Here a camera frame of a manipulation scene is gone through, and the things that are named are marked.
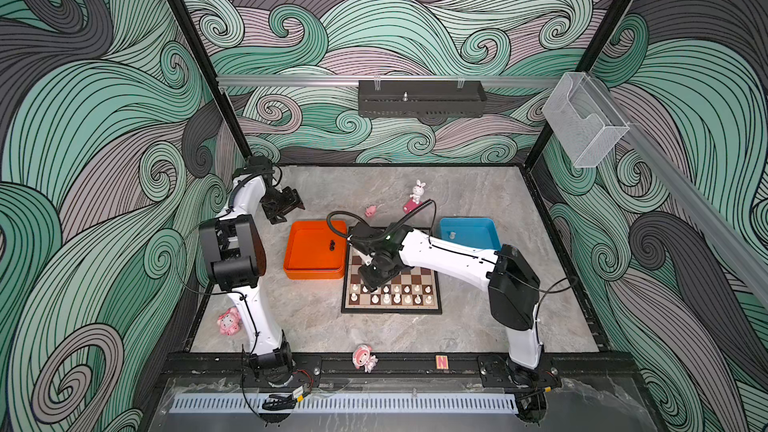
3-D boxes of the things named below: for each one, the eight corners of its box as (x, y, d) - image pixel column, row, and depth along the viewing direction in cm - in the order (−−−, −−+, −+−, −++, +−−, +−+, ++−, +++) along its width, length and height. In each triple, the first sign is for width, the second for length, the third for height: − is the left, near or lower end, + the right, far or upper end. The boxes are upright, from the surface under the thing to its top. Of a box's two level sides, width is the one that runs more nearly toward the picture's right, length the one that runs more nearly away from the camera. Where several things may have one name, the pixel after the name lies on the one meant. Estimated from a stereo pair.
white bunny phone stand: (406, 212, 108) (408, 198, 101) (415, 194, 113) (417, 179, 107) (416, 216, 106) (418, 201, 100) (424, 197, 112) (427, 182, 106)
